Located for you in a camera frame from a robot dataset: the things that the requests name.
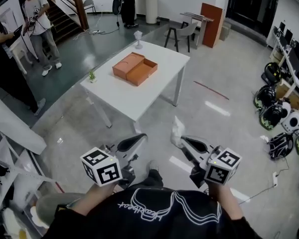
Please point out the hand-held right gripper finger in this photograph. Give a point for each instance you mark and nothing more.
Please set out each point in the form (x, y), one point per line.
(196, 147)

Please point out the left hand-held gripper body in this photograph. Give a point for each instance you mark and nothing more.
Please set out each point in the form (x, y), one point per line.
(102, 168)

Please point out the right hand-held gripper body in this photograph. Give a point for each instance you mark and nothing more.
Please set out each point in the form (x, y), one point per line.
(221, 168)

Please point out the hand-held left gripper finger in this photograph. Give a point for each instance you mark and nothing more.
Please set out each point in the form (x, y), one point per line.
(132, 143)

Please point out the white cloth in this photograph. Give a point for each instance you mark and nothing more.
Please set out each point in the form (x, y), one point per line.
(177, 133)

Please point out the orange box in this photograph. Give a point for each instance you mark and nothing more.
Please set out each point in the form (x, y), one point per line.
(129, 67)

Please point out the person's right forearm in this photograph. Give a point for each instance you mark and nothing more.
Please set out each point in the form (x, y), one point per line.
(225, 203)

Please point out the person's left forearm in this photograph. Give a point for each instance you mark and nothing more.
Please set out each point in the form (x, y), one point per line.
(97, 198)

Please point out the person's grey shoe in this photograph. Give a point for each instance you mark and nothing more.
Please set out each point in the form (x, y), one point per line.
(153, 165)

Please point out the thin red stick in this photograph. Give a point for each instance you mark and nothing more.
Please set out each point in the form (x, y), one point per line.
(211, 90)

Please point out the person's black printed shirt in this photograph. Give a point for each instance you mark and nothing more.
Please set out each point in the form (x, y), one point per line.
(152, 215)

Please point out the small potted green plant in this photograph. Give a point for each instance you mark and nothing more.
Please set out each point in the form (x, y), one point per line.
(92, 76)

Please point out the white shelf unit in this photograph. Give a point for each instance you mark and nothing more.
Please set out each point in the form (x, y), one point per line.
(17, 173)

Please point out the white round case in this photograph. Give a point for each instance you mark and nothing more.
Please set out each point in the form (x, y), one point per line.
(295, 122)

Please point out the pale purple desk fan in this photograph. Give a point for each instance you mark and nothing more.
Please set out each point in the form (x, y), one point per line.
(138, 40)

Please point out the grey chair with black legs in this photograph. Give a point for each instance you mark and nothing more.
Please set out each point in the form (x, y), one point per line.
(184, 31)

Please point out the white floor power strip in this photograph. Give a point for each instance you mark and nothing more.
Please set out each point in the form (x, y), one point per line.
(95, 31)

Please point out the orange wooden board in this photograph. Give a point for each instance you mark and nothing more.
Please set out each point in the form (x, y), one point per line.
(213, 25)

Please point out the grey side table with planks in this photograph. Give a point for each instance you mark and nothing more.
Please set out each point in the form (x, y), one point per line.
(196, 17)

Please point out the white desk with monitors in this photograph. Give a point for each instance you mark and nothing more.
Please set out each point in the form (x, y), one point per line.
(292, 56)

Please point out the white plastic chair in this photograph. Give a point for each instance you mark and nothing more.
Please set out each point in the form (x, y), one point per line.
(20, 55)

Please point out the wooden staircase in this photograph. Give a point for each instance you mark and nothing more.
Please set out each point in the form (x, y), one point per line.
(64, 16)

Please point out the white round pedestal table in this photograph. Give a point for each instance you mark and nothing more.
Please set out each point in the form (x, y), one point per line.
(150, 7)

